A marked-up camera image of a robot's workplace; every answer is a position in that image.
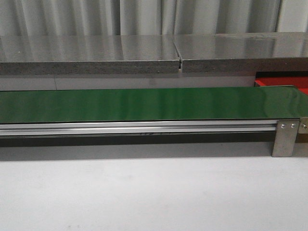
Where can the green conveyor belt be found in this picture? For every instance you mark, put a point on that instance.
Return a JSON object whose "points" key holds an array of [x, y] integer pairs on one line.
{"points": [[48, 106]]}

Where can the grey stone countertop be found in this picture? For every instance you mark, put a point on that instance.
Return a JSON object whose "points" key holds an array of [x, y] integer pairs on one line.
{"points": [[149, 61]]}

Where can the red plastic tray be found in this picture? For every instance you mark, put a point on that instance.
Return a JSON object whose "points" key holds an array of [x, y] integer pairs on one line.
{"points": [[301, 83]]}

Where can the white pleated curtain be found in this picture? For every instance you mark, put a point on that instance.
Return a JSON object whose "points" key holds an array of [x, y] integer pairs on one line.
{"points": [[150, 17]]}

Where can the steel conveyor support bracket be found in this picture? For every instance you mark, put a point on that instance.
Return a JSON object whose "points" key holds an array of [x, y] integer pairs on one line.
{"points": [[286, 133]]}

